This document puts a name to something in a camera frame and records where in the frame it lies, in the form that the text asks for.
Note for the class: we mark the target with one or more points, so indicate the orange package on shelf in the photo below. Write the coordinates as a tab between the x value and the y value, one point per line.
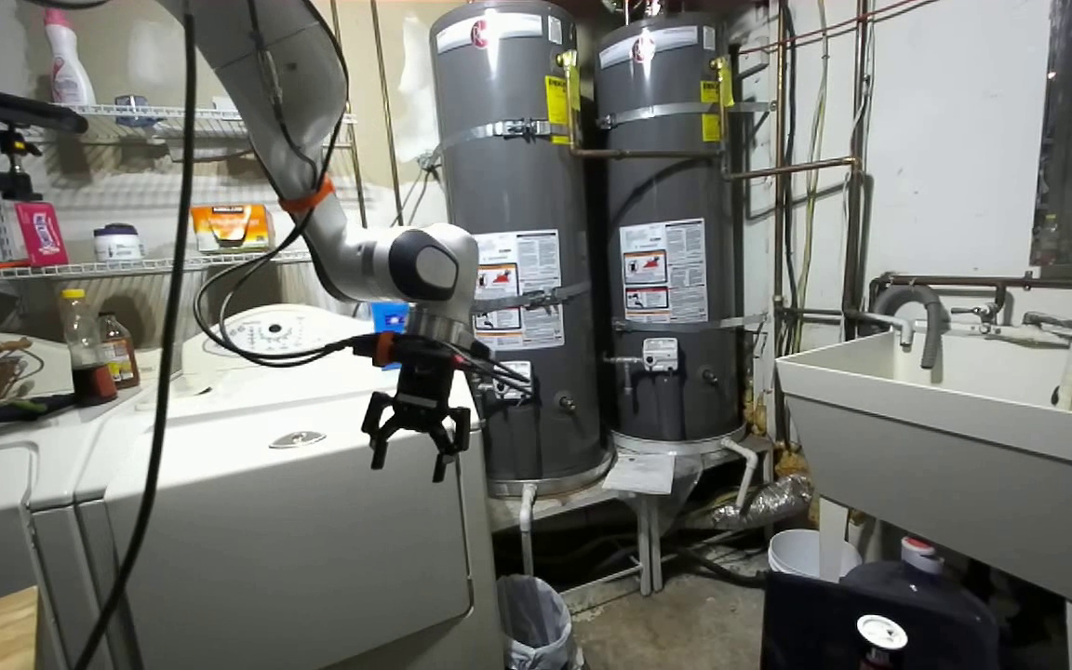
231	223

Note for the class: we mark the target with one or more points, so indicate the white spray bottle on shelf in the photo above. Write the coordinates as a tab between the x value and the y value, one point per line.
69	75

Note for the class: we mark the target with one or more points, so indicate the white utility sink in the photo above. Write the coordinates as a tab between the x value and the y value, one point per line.
973	458

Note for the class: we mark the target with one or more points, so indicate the white bucket on floor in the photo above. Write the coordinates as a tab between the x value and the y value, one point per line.
807	552

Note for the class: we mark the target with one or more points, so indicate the grey water heater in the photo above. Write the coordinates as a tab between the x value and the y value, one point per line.
523	200
676	365

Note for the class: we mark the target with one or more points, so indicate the right grey water heater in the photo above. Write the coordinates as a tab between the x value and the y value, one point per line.
676	365

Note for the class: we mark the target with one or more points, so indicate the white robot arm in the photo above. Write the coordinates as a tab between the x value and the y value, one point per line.
287	79

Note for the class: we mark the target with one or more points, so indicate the dark liquid plastic bottle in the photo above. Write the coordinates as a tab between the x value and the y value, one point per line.
85	342

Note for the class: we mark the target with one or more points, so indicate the white wire shelf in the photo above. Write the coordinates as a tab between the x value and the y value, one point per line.
119	167

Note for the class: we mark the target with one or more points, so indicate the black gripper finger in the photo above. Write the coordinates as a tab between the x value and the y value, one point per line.
451	438
378	427

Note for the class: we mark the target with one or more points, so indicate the blue detergent box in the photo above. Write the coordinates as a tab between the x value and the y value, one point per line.
390	319

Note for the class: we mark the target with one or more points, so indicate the white front-load washing machine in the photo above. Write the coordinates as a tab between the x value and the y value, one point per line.
90	530

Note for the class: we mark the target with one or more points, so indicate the small lined trash bin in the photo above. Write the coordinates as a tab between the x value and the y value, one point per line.
537	628

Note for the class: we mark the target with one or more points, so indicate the metal sink faucet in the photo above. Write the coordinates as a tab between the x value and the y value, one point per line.
995	307

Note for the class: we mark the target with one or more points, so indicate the dark jug with white cap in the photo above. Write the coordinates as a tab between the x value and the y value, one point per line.
905	613

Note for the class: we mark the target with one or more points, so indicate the pink tag on shelf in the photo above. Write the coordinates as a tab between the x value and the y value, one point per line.
43	234

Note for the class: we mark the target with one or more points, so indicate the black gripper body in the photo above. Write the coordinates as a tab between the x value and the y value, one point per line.
425	378

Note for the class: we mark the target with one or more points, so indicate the left grey water heater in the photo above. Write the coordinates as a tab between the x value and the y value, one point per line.
523	200

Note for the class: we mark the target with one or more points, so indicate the white washing machine door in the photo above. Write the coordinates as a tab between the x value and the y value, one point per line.
279	543

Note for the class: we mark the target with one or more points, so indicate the white jar with dark lid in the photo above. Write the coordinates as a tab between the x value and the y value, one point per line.
119	242

